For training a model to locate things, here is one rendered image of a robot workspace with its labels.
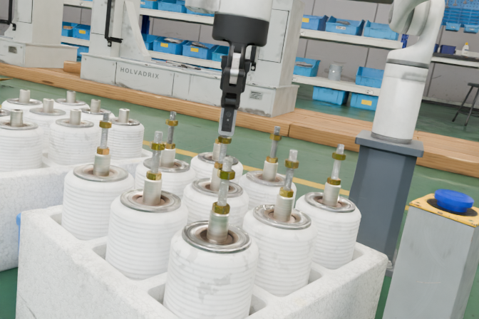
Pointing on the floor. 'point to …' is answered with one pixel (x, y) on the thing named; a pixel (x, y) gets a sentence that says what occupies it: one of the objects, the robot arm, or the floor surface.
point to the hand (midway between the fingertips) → (227, 120)
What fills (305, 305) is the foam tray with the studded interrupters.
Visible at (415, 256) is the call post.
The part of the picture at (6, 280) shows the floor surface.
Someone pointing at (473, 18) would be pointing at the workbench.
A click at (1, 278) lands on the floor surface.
